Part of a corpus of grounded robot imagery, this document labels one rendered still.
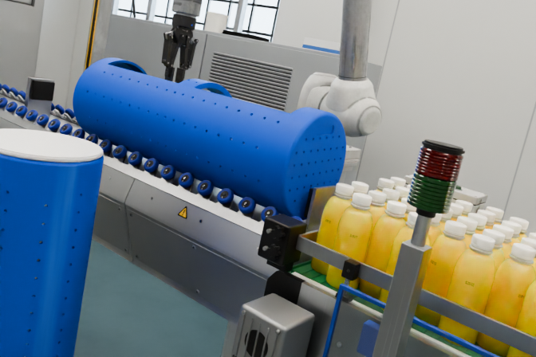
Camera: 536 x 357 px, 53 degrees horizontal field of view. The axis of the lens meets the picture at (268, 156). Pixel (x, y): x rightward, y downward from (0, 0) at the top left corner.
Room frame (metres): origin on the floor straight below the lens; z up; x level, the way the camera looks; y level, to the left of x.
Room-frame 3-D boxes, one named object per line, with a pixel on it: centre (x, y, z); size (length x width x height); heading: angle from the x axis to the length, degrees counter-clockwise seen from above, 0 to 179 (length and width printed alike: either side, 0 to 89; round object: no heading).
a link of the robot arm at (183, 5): (1.74, 0.35, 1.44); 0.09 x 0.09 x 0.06
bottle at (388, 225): (1.07, -0.28, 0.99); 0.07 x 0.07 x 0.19
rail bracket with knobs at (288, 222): (1.12, -0.07, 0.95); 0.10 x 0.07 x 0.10; 144
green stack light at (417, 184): (0.79, -0.25, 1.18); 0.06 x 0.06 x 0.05
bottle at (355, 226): (1.08, -0.21, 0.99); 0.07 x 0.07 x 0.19
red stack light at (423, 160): (0.79, -0.25, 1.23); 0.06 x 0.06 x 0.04
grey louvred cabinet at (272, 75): (3.90, 0.44, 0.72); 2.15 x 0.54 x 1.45; 56
